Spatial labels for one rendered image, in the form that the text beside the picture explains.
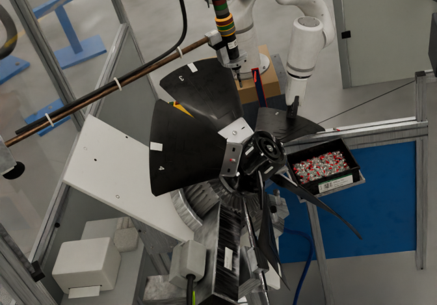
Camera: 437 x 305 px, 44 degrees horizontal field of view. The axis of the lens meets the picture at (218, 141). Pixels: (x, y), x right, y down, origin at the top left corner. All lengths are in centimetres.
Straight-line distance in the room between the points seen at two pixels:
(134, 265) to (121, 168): 41
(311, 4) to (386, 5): 182
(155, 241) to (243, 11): 91
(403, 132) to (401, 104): 147
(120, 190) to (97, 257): 33
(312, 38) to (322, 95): 211
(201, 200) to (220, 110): 26
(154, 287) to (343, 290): 112
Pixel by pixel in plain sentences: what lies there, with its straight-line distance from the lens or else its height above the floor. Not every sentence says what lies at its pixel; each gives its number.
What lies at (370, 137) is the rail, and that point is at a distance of 204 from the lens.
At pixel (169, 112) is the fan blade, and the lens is 129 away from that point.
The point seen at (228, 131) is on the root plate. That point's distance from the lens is 150.
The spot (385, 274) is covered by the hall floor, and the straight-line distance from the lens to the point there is 265.
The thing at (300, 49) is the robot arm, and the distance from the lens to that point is 157.
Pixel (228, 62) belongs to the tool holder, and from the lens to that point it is 137.
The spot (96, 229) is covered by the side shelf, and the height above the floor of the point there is 86.
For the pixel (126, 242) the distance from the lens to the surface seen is 184.
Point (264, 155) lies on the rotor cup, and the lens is 140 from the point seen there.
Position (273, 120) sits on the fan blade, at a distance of 172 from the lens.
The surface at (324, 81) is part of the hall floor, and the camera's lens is 377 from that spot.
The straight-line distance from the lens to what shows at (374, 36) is 350.
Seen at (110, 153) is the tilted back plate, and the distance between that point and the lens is 150.
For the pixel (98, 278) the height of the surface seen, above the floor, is 93.
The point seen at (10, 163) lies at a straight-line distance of 124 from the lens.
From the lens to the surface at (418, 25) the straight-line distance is 353.
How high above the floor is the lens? 217
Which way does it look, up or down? 39 degrees down
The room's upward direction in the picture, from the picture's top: 17 degrees counter-clockwise
